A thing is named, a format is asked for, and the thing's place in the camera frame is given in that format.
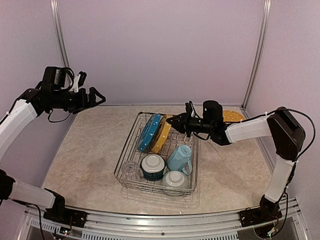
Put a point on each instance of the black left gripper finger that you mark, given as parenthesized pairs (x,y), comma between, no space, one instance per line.
(92,104)
(95,97)

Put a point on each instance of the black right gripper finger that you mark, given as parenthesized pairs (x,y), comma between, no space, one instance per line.
(182,128)
(181,118)

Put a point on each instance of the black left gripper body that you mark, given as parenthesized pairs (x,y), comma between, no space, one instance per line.
(74,103)

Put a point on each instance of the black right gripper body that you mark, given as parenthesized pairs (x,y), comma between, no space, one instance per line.
(202,126)

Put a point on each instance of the yellow speckled plate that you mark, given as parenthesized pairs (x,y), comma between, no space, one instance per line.
(161,134)
(232,116)

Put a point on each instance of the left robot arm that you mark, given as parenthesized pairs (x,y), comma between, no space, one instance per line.
(59,88)

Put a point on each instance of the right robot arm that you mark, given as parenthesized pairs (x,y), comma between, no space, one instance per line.
(286,132)

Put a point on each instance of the light blue faceted mug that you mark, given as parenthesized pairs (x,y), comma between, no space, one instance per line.
(181,160)

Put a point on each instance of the dark teal bowl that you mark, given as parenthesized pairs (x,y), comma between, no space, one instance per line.
(153,167)

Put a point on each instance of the grey green bowl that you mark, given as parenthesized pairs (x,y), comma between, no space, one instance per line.
(175,180)

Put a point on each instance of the clear drinking glass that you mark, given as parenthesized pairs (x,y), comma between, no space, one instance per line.
(131,171)

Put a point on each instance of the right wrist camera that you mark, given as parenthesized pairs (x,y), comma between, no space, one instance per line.
(190,110)

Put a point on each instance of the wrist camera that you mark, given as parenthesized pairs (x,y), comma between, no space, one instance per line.
(190,110)
(78,81)

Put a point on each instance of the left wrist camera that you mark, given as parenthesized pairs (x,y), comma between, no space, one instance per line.
(78,81)

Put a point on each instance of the metal wire dish rack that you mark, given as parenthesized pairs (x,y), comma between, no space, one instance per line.
(131,153)

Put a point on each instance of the left aluminium wall post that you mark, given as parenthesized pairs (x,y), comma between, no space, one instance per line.
(54,6)

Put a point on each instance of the aluminium wall post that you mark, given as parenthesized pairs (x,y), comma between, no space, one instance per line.
(258,53)
(54,6)

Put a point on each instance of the right aluminium wall post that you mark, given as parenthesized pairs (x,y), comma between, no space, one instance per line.
(258,53)

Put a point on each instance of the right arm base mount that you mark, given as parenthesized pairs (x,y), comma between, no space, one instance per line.
(258,215)

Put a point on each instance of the aluminium front rail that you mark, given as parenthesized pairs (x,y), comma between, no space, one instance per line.
(104,225)

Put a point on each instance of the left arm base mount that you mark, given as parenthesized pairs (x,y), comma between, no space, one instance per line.
(59,213)

